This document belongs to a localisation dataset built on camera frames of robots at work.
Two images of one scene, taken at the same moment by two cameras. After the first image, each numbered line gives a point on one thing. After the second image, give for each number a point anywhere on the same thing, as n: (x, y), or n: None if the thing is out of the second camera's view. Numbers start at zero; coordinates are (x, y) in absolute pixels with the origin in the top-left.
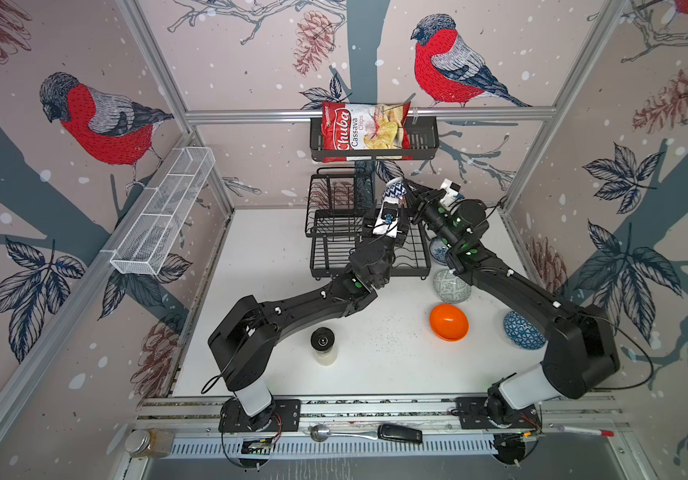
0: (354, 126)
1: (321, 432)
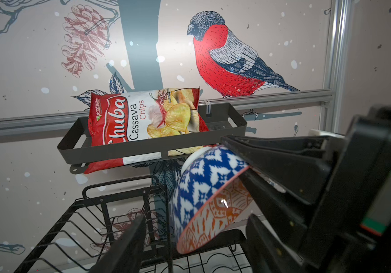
0: (129, 116)
1: None
